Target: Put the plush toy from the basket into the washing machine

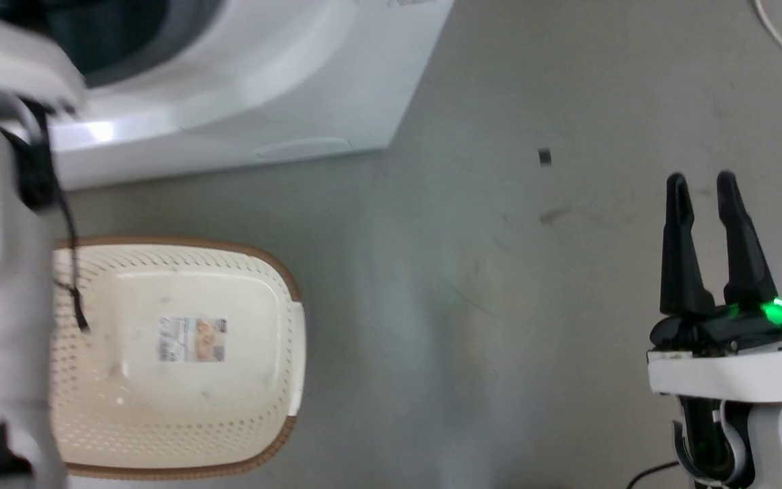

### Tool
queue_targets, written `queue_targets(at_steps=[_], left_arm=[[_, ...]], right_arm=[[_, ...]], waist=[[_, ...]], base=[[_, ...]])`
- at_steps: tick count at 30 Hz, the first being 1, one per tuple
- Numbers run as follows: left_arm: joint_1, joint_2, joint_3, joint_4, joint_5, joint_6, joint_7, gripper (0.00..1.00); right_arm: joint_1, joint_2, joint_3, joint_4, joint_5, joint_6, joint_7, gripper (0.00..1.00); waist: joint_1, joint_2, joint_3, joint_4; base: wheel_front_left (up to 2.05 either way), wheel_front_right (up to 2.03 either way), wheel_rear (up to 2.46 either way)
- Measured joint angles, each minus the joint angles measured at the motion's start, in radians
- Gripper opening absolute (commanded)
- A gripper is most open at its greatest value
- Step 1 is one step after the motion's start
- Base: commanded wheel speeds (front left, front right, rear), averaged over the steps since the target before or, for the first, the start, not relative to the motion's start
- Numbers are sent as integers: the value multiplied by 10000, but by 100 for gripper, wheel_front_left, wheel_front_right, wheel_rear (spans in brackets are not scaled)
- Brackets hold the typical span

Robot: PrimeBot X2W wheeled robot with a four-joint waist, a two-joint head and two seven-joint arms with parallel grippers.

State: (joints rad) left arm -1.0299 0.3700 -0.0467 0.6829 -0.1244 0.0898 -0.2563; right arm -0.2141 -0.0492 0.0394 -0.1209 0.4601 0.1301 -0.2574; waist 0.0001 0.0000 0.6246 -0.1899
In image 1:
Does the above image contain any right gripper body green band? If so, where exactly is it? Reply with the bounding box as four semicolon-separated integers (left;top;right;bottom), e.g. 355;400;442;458
646;295;782;403

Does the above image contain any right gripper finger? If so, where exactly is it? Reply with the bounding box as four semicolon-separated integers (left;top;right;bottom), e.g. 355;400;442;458
658;173;716;318
715;170;779;308

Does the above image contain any white washing machine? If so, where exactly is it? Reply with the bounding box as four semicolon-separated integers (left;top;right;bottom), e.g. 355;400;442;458
0;0;456;192

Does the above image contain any cream perforated laundry basket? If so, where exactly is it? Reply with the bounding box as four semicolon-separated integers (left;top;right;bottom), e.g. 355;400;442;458
50;236;308;481

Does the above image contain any printed basket label sticker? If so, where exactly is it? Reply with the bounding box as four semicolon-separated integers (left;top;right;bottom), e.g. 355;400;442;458
157;316;228;363

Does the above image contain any white washer filter flap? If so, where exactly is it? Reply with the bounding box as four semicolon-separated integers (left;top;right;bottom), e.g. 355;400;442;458
254;137;352;161

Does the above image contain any grey washer door seal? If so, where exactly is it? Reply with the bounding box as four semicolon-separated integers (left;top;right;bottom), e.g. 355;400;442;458
83;0;227;89

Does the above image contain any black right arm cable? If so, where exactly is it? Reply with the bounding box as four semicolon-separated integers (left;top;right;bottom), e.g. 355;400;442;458
627;460;681;489

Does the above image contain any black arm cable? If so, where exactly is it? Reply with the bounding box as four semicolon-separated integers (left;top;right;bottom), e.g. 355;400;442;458
627;460;681;489
0;101;91;333

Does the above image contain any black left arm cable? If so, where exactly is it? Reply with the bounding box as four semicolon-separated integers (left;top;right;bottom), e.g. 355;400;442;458
0;101;91;333

